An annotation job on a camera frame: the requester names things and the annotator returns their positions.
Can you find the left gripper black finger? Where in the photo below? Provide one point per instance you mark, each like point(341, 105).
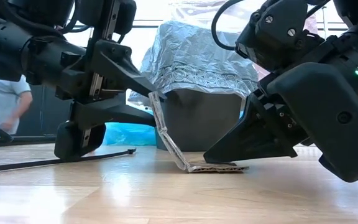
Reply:
point(117, 62)
point(113, 115)

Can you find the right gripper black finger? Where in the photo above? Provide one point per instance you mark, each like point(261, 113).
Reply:
point(253, 137)

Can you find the blue plastic trash bag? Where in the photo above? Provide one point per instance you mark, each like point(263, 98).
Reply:
point(129, 133)

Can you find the dark grey trash bin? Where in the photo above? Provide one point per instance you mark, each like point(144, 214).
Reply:
point(204, 121)

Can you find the brown cardboard piece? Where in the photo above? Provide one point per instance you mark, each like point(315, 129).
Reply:
point(170, 140)

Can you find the grey patterned trash bag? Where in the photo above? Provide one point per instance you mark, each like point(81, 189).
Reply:
point(194, 53)

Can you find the long black zip tie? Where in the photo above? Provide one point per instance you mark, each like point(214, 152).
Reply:
point(17, 166)

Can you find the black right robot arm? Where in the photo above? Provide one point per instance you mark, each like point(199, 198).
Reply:
point(322, 124)

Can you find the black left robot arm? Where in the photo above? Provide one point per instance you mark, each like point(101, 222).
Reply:
point(8, 49)

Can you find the black partition panel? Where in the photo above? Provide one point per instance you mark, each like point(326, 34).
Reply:
point(48, 109)

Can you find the pink chevron cloth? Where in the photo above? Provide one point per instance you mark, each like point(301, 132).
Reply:
point(262, 74)

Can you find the pink quilted hanging blanket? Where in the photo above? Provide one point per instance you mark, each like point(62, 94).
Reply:
point(197, 11)

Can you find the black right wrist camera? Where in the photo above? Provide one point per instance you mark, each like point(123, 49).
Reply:
point(272, 37)

